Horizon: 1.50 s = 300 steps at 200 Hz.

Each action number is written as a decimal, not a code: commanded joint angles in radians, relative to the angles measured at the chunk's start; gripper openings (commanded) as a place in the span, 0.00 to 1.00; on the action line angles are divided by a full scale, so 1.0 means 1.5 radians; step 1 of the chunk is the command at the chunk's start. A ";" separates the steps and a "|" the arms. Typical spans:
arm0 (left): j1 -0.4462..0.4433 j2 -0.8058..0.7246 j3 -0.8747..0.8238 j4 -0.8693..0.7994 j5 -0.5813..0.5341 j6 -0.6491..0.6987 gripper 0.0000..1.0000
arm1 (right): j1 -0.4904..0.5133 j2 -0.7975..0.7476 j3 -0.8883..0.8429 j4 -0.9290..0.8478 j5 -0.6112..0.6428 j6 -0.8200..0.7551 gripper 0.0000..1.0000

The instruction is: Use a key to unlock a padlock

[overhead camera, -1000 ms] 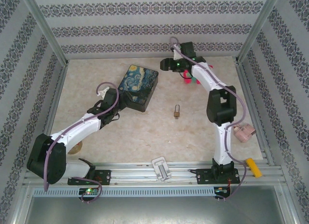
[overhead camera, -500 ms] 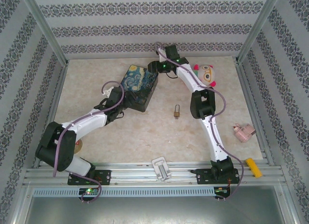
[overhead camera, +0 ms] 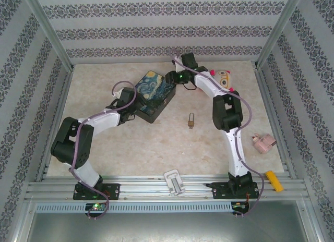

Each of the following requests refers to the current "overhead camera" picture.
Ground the grey slotted cable duct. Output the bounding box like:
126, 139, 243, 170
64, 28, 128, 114
34, 201, 233, 213

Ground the aluminium frame post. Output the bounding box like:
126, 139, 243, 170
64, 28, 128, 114
255, 0, 305, 69
22, 0, 75, 72

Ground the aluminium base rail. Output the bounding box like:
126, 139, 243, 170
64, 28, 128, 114
25, 174, 311, 202

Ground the starry night print box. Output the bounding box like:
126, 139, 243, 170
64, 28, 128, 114
134, 69, 176, 124

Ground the small circuit board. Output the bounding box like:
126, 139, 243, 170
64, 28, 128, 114
85, 202, 108, 212
231, 202, 249, 211

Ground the pink and white plush toy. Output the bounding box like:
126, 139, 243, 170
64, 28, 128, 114
207, 68, 235, 93

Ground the aluminium side rail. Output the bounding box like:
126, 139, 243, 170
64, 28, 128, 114
35, 68, 75, 182
254, 66, 298, 179

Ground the small brass padlock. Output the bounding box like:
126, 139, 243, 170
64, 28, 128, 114
186, 111, 197, 129

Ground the yellow plastic block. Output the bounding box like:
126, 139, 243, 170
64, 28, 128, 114
265, 170, 284, 192

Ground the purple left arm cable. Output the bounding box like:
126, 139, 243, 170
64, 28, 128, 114
69, 80, 139, 221

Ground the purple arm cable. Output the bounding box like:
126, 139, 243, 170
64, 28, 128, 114
69, 80, 139, 221
169, 49, 267, 219

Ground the white plastic clamp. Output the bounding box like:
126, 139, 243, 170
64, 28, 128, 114
163, 170, 186, 197

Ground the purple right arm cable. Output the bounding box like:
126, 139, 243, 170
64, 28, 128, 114
169, 49, 267, 219

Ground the pink plastic toy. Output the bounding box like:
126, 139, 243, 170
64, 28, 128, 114
251, 132, 278, 155

